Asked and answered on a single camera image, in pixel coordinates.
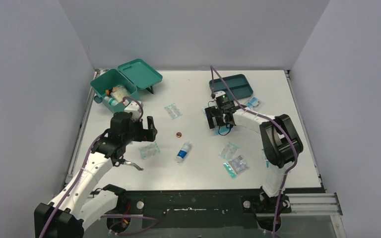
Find bandage strip pack right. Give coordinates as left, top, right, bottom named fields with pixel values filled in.
left=218, top=142, right=240, bottom=161

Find dark teal divided tray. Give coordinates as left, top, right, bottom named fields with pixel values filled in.
left=209, top=74, right=253, bottom=101

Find blue packet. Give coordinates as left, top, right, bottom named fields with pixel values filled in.
left=244, top=97, right=264, bottom=111

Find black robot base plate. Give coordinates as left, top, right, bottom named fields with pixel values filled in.
left=107, top=188, right=291, bottom=232

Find blue cotton swab bag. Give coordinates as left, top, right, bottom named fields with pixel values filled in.
left=203, top=106, right=232, bottom=136

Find blue white bandage roll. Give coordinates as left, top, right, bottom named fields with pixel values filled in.
left=176, top=142, right=192, bottom=163

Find small white plastic bottle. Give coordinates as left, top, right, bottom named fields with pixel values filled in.
left=103, top=96, right=119, bottom=106

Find yellowish gauze pack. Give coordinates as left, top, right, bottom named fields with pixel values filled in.
left=110, top=85, right=130, bottom=102

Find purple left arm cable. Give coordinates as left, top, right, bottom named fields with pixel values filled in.
left=38, top=96, right=160, bottom=238

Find clear bag teal edge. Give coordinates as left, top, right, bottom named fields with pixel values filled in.
left=223, top=155, right=249, bottom=179

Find bandage strip pack upper centre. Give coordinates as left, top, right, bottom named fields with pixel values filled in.
left=164, top=103, right=183, bottom=120

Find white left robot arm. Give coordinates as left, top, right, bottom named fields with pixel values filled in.
left=34, top=112, right=158, bottom=238

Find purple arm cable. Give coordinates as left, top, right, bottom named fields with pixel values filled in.
left=38, top=96, right=160, bottom=238
left=209, top=65, right=300, bottom=238

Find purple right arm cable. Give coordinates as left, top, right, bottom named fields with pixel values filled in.
left=209, top=65, right=300, bottom=238

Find black handled bandage scissors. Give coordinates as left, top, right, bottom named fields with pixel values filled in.
left=119, top=159, right=144, bottom=171

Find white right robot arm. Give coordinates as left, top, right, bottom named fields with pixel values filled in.
left=204, top=91, right=304, bottom=213

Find teal packet under right arm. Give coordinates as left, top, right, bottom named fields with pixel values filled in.
left=261, top=149, right=269, bottom=169

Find teal medicine kit box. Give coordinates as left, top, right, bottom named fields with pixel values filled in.
left=90, top=59, right=163, bottom=113

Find bandage strip pack near scissors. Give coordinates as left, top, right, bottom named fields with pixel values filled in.
left=138, top=141, right=160, bottom=159

